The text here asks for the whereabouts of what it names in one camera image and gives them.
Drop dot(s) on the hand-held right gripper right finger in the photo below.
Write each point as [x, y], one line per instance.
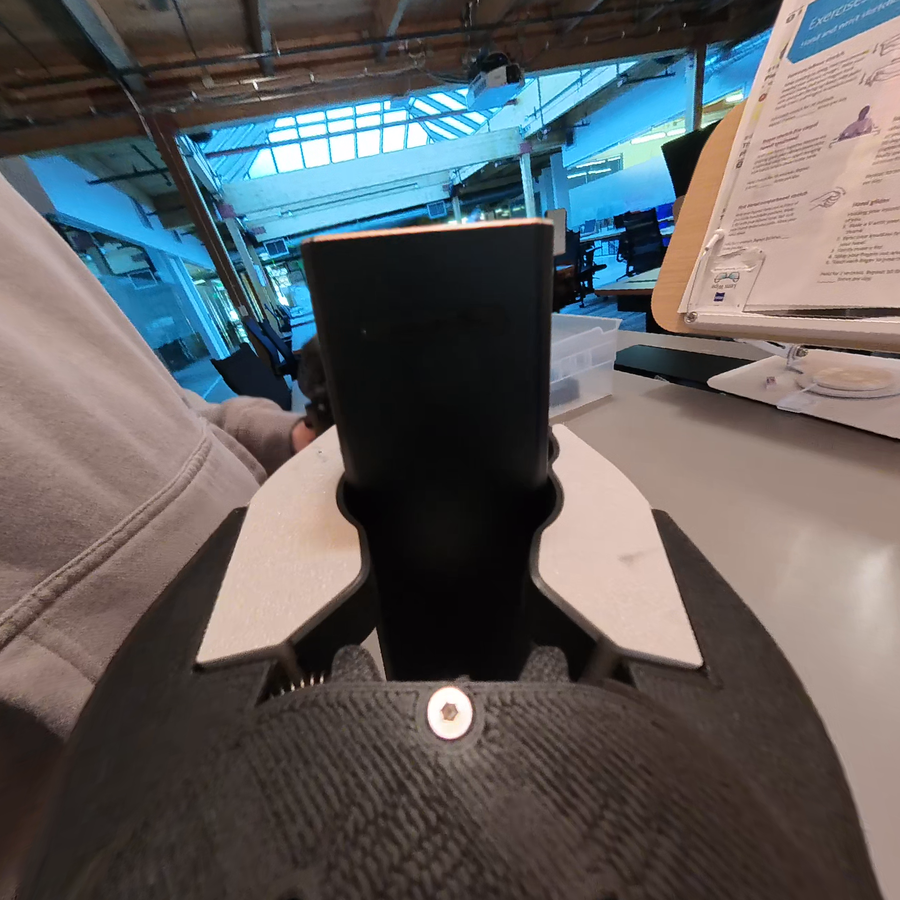
[612, 562]

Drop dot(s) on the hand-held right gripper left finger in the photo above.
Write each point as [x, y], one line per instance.
[288, 555]

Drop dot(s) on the black usb hub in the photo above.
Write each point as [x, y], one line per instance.
[436, 394]

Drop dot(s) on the person's left forearm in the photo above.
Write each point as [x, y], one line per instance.
[246, 429]

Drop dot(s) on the dark blue chair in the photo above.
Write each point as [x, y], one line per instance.
[253, 376]

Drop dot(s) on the clear plastic bin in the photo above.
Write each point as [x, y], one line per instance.
[583, 358]

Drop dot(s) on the black flat pad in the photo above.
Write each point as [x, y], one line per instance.
[675, 365]

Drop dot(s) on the person's grey hoodie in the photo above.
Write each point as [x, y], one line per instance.
[91, 422]

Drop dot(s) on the skylight window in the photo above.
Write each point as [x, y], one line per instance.
[351, 137]

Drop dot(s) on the white stand base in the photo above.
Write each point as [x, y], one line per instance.
[844, 408]

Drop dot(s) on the round pale disc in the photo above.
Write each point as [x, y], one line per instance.
[851, 378]

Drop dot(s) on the black office chair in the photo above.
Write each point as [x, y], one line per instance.
[641, 242]

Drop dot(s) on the wooden document stand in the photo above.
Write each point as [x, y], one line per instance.
[692, 232]

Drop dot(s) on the ceiling projector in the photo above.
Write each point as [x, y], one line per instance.
[496, 81]

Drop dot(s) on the black monitor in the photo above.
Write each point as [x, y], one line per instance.
[685, 158]

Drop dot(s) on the printed paper sheet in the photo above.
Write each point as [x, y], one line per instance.
[830, 155]

